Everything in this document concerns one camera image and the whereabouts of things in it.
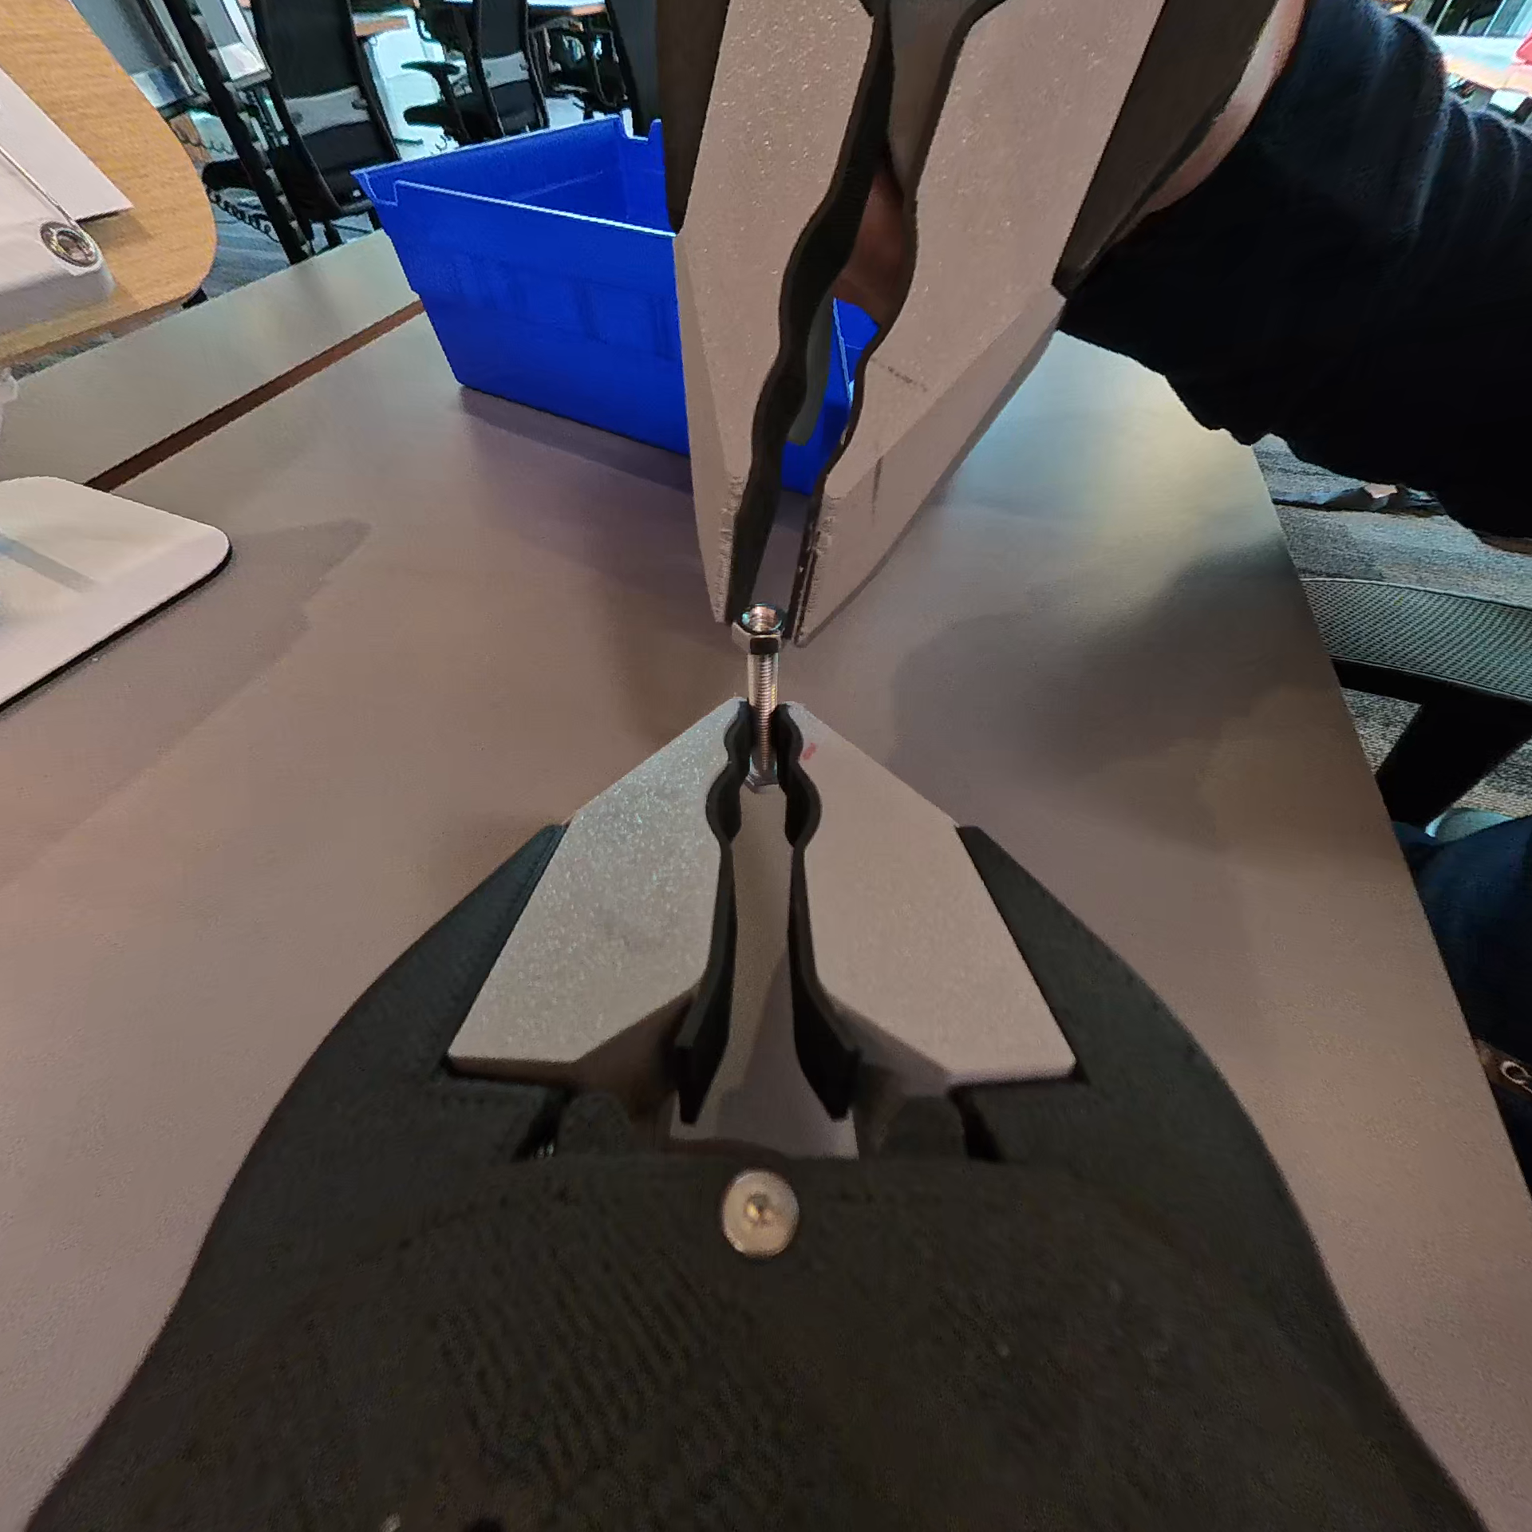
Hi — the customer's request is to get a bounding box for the person's right hand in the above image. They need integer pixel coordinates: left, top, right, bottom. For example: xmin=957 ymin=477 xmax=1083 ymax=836
xmin=842 ymin=0 xmax=1311 ymax=346

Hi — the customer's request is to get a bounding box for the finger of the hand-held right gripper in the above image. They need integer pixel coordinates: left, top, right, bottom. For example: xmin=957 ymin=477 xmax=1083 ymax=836
xmin=789 ymin=0 xmax=1172 ymax=648
xmin=667 ymin=0 xmax=899 ymax=630

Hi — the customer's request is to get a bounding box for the row of black office chairs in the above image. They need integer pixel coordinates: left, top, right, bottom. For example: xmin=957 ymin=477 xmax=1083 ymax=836
xmin=154 ymin=0 xmax=671 ymax=260

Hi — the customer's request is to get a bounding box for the black mesh office chair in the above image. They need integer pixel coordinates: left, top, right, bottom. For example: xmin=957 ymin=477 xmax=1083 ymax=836
xmin=1269 ymin=473 xmax=1532 ymax=829

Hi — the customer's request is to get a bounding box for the white instruction sheet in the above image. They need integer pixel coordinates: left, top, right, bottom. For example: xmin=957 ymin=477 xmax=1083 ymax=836
xmin=0 ymin=66 xmax=134 ymax=307

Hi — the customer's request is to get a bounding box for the person's right forearm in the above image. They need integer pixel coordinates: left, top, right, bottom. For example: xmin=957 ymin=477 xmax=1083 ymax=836
xmin=1059 ymin=0 xmax=1532 ymax=541

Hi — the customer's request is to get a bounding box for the silver bolt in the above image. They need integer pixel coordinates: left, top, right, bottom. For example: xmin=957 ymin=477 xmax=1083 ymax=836
xmin=738 ymin=636 xmax=785 ymax=794

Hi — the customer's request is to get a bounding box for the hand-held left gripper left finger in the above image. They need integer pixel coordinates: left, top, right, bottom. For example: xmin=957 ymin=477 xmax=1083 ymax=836
xmin=444 ymin=698 xmax=747 ymax=1128

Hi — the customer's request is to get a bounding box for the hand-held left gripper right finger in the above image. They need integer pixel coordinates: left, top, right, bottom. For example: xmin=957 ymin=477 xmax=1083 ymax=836
xmin=778 ymin=705 xmax=1079 ymax=1124

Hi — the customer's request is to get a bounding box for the blue plastic bin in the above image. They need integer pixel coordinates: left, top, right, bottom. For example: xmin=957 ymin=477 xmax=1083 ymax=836
xmin=355 ymin=116 xmax=880 ymax=495

